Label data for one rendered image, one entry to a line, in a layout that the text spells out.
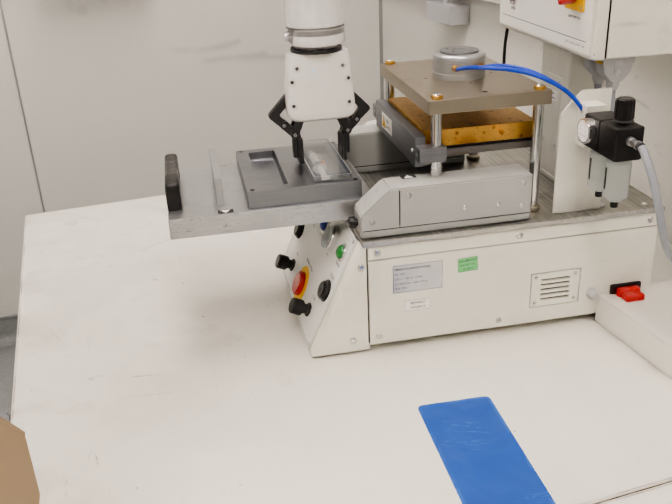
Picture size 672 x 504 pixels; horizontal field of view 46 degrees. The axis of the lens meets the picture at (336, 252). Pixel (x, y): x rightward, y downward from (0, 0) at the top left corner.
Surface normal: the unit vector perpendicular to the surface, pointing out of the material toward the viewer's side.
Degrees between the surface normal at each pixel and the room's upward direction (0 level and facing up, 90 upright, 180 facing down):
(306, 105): 90
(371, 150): 90
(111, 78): 90
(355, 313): 90
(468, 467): 0
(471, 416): 0
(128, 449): 0
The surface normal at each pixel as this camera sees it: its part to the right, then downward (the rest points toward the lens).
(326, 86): 0.19, 0.41
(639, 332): -0.95, 0.17
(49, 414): -0.04, -0.91
